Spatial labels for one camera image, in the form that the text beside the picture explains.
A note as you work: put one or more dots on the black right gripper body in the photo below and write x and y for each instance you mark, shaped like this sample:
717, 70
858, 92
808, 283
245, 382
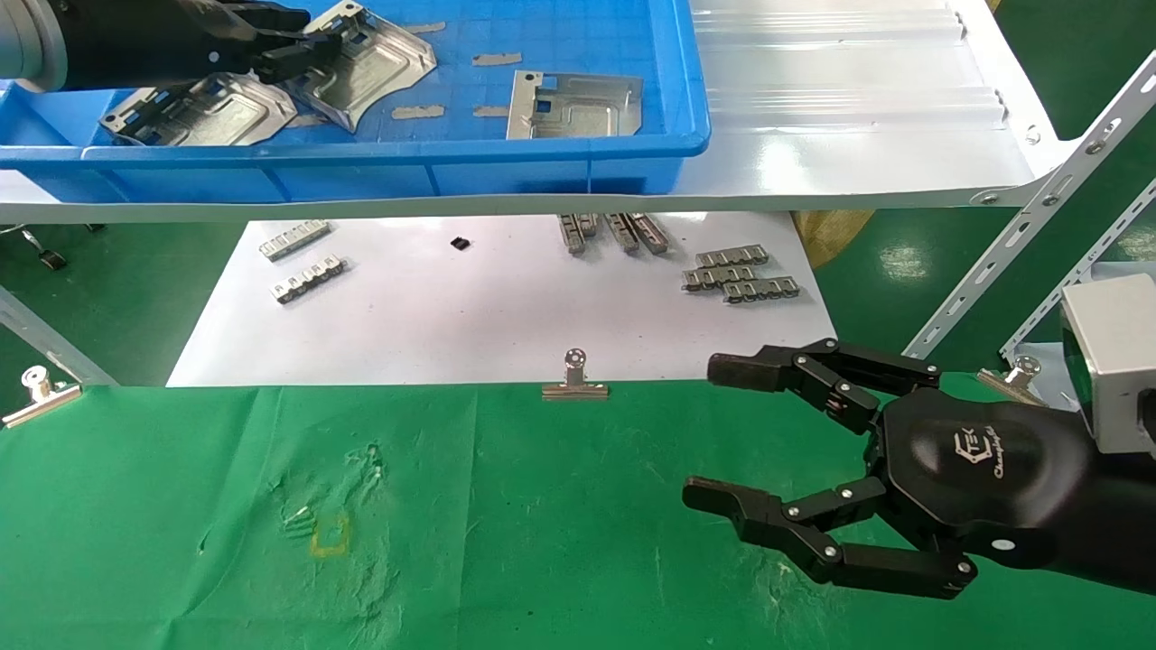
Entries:
980, 469

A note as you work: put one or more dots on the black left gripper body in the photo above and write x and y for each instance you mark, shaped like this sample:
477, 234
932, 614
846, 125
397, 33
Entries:
144, 41

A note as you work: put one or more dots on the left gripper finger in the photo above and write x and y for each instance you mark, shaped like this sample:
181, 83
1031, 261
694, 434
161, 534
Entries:
298, 59
271, 18

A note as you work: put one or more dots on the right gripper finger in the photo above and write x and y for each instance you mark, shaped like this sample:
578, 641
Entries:
804, 533
840, 366

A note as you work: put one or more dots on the metal bracket with curved edge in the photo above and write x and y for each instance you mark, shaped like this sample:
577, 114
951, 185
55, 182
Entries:
379, 77

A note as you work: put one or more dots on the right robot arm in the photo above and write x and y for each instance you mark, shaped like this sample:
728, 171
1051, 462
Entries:
1129, 524

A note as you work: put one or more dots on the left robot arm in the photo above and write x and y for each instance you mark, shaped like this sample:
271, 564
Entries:
27, 45

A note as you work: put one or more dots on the silver binder clip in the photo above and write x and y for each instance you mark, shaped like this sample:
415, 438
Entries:
575, 390
1019, 370
41, 402

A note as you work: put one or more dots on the grey toothed metal part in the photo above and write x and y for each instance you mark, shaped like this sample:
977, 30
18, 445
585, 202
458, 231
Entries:
760, 290
718, 277
731, 256

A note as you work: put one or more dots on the yellow plastic bag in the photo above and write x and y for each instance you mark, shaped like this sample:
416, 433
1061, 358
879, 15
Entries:
826, 235

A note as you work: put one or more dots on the small silver comb part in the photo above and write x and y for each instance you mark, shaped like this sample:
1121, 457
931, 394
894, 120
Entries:
294, 240
308, 279

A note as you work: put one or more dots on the white metal shelf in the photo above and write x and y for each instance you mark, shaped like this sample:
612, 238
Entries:
858, 153

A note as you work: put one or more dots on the black caster wheel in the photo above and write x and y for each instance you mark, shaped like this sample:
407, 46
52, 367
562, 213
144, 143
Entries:
51, 261

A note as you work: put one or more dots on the blue plastic bin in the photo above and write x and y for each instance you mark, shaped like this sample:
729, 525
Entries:
587, 36

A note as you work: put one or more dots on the flat metal plate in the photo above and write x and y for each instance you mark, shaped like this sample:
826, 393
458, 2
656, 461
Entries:
587, 113

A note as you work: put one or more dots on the white paper sheet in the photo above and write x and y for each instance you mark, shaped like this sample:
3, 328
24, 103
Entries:
497, 316

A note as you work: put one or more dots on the green table cloth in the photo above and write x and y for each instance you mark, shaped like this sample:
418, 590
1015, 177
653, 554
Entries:
452, 524

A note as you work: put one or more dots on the metal bracket with slotted wall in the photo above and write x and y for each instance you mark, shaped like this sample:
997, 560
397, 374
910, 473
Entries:
217, 113

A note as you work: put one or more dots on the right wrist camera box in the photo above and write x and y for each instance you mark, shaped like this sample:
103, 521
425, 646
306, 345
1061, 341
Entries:
1115, 361

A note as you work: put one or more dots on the white perforated rack post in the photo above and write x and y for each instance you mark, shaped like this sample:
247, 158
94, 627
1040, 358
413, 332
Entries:
1084, 266
1039, 203

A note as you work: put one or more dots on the grey metal rail part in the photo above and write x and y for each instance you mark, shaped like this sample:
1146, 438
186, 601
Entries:
589, 224
621, 233
571, 235
649, 233

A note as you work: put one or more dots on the grey metal frame bar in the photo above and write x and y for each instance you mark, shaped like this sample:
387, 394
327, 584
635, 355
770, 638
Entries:
54, 338

